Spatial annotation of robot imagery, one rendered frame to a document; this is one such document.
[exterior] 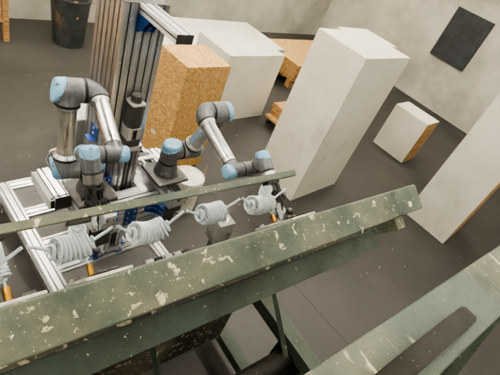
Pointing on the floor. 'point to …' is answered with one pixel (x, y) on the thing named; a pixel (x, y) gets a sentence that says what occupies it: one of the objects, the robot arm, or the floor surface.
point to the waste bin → (69, 22)
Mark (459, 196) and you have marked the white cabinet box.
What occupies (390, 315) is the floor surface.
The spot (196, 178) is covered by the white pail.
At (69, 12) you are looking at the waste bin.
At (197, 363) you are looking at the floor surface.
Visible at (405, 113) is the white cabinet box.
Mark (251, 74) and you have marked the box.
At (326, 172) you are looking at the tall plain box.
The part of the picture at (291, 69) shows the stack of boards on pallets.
